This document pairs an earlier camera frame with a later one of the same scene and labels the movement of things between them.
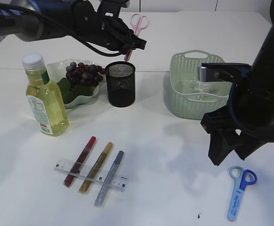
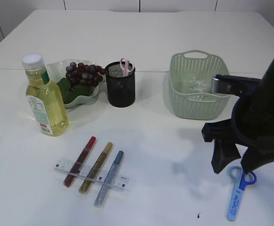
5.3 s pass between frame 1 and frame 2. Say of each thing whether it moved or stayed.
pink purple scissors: moved
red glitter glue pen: stayed
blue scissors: stayed
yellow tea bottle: stayed
